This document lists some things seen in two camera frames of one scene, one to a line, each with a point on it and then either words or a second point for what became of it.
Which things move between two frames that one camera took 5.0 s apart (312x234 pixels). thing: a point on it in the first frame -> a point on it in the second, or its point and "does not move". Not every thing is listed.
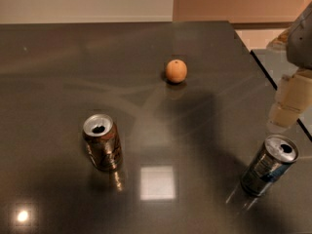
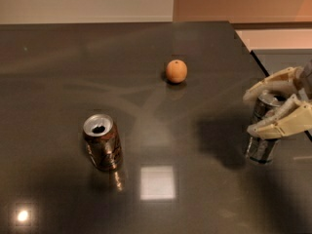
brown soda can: (102, 142) does not move
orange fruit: (175, 70) does not move
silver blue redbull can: (274, 159) -> (259, 149)
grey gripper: (300, 44) -> (306, 79)
